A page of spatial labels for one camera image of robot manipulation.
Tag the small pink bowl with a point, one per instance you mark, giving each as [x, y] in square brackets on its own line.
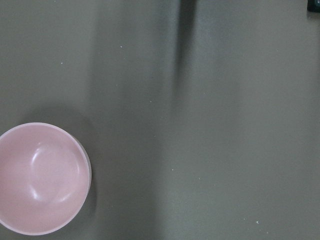
[45, 178]

